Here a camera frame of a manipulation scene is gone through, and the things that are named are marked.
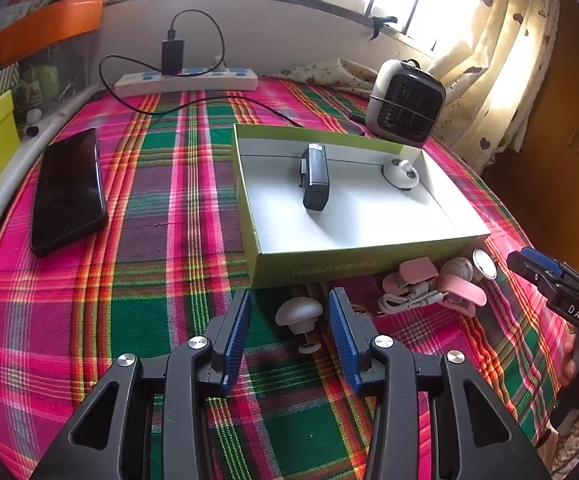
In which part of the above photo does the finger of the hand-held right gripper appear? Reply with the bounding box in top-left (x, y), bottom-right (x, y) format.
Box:
top-left (522, 247), bottom-right (579, 292)
top-left (507, 251), bottom-right (557, 303)

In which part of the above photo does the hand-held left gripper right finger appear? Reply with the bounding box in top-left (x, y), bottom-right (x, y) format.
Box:
top-left (328, 287), bottom-right (553, 480)

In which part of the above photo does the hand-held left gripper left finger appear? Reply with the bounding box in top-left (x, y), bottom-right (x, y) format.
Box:
top-left (29, 289), bottom-right (253, 480)

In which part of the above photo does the green and white spool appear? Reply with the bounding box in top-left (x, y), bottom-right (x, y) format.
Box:
top-left (472, 248), bottom-right (499, 282)

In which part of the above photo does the grey mushroom-shaped knob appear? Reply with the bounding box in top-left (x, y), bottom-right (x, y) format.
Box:
top-left (275, 296), bottom-right (324, 356)

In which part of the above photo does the white cable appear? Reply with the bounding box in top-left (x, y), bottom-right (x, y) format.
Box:
top-left (377, 282), bottom-right (450, 316)

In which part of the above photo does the green cardboard box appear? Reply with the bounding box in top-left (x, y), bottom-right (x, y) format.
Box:
top-left (232, 123), bottom-right (491, 289)

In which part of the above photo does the wooden cabinet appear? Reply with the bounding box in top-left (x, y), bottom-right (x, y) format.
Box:
top-left (484, 5), bottom-right (579, 281)

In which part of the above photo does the pink plaid tablecloth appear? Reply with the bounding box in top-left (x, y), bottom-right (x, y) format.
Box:
top-left (0, 77), bottom-right (577, 480)

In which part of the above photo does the white round gadget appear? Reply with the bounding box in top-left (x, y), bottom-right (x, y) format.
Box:
top-left (380, 159), bottom-right (421, 192)

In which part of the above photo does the black rectangular device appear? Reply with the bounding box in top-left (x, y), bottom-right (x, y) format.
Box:
top-left (302, 143), bottom-right (331, 211)

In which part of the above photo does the small grey heater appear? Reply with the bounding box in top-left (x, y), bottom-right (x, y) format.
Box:
top-left (367, 58), bottom-right (447, 148)

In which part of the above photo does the cream heart-print curtain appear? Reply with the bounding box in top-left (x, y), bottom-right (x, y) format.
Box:
top-left (429, 0), bottom-right (565, 171)

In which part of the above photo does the black smartphone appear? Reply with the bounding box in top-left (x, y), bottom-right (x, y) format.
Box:
top-left (29, 128), bottom-right (108, 258)

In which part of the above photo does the white power strip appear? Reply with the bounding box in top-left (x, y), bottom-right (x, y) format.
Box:
top-left (114, 67), bottom-right (259, 98)

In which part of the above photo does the floral cloth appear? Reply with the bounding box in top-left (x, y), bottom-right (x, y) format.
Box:
top-left (269, 57), bottom-right (385, 98)

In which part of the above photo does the black hook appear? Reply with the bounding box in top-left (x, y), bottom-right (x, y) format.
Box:
top-left (369, 14), bottom-right (399, 41)

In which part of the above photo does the black charger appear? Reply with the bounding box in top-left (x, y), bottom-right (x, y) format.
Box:
top-left (162, 38), bottom-right (186, 76)

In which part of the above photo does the orange tray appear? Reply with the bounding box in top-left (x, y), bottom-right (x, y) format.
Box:
top-left (0, 0), bottom-right (105, 68)

